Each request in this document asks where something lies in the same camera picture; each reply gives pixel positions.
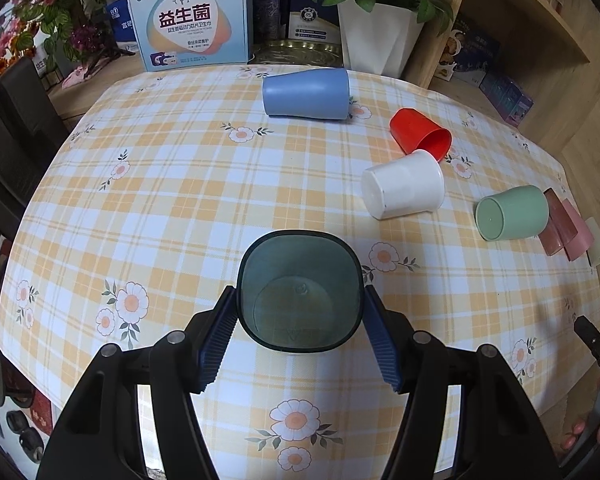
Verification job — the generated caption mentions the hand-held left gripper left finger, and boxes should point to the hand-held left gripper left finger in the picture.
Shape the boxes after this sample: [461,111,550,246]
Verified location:
[55,286,239,480]

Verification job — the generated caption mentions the blue cup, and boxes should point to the blue cup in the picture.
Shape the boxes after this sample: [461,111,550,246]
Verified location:
[262,68,351,121]

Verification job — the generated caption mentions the light blue printed box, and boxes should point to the light blue printed box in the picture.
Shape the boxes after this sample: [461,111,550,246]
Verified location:
[126,0,255,73]

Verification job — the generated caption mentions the dark green cup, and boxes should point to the dark green cup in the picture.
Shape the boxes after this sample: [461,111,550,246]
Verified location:
[236,230,366,352]

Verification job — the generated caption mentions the black chair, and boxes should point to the black chair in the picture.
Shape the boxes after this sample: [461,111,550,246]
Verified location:
[0,56,74,241]

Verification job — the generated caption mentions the dark blue gift box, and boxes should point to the dark blue gift box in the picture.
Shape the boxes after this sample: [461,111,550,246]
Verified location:
[253,0,342,45]

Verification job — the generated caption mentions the white vase with red roses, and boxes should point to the white vase with red roses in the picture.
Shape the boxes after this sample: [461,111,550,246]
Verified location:
[282,0,462,79]

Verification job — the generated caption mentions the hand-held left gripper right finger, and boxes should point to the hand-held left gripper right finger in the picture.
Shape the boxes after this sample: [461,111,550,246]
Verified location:
[362,286,556,480]

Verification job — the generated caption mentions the gold round tray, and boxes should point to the gold round tray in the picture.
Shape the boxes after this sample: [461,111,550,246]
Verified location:
[250,38,347,69]

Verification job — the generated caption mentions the red cup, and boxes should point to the red cup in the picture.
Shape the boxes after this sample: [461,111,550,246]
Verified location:
[389,108,453,163]

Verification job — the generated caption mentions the blue boxes on shelf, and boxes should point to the blue boxes on shelf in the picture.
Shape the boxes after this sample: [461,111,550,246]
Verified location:
[434,16,535,128]

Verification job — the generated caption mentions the wooden shelf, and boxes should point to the wooden shelf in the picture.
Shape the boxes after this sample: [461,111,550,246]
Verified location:
[403,0,600,147]

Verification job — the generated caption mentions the white blue carton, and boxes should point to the white blue carton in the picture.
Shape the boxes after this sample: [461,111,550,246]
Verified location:
[105,0,142,56]

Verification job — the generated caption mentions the cream cup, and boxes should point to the cream cup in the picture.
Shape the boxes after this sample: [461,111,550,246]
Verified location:
[585,217,600,268]

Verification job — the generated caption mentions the person's right hand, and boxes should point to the person's right hand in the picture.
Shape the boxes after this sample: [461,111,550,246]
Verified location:
[562,412,600,453]

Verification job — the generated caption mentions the brown cup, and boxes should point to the brown cup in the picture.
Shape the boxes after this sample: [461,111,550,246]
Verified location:
[538,187,579,256]

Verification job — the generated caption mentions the pink cup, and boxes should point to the pink cup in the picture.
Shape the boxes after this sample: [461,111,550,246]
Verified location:
[560,199,594,262]

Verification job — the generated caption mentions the pink flowering plant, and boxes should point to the pink flowering plant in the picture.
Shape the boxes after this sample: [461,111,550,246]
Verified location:
[0,0,156,77]

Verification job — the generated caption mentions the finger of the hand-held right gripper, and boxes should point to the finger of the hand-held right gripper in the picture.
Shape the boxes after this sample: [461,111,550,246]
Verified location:
[573,314,600,391]

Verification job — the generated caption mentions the yellow plaid floral tablecloth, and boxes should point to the yellow plaid floral tablecloth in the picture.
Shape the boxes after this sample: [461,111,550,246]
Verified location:
[0,64,600,476]

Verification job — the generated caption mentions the white cup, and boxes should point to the white cup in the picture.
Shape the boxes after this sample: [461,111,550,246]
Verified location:
[361,149,446,220]

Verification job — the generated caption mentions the light green cup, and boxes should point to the light green cup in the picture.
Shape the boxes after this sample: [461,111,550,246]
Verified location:
[475,185,550,242]

